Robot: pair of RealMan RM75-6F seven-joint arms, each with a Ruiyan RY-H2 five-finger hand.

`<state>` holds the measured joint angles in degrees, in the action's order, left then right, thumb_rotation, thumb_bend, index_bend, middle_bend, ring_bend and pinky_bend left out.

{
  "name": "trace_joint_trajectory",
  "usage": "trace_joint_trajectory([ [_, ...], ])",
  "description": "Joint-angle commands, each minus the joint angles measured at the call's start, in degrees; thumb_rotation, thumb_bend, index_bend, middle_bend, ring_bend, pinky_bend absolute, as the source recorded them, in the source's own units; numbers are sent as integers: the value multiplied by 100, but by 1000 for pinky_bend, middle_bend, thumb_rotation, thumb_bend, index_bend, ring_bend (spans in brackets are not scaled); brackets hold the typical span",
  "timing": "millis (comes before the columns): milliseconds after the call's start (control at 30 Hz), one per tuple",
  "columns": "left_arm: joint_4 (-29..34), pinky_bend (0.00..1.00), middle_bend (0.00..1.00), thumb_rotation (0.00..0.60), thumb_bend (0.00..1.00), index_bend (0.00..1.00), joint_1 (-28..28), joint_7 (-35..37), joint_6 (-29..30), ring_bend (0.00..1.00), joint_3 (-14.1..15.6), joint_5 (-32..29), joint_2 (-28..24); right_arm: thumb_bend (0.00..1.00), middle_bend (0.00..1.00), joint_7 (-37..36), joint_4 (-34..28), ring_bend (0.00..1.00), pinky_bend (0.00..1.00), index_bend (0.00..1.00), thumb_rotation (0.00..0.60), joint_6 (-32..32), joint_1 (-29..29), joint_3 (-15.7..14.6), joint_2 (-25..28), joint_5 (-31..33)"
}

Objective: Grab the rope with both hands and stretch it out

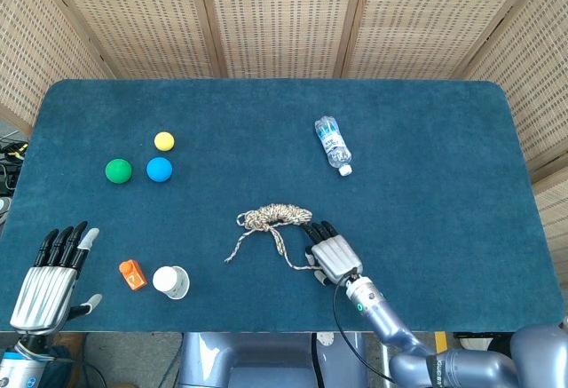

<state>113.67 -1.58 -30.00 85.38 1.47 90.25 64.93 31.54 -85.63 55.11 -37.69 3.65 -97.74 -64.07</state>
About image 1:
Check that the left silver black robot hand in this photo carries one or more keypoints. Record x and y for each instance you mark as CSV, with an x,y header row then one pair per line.
x,y
44,290

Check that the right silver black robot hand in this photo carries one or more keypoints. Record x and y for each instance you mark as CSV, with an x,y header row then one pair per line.
x,y
335,257

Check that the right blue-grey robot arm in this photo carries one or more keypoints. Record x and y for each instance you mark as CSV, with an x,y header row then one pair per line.
x,y
466,363

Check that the orange plastic block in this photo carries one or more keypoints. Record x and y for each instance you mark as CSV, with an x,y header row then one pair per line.
x,y
133,276

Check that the dark blue table cloth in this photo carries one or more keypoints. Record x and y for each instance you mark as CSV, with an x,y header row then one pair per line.
x,y
421,210

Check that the clear plastic water bottle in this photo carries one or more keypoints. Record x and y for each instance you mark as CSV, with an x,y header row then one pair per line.
x,y
333,144

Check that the blue-grey robot torso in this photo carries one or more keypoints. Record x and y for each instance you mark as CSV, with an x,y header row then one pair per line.
x,y
266,361

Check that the white floral paper cup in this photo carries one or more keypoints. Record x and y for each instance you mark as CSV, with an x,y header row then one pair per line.
x,y
171,282

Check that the green foam ball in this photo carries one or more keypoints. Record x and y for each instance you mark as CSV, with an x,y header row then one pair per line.
x,y
118,171

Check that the blue foam ball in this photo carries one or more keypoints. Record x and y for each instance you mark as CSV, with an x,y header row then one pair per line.
x,y
159,169

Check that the yellow foam ball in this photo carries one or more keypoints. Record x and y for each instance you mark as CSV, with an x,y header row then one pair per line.
x,y
164,141

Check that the woven rattan folding screen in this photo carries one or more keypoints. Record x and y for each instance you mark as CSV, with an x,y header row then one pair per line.
x,y
284,15

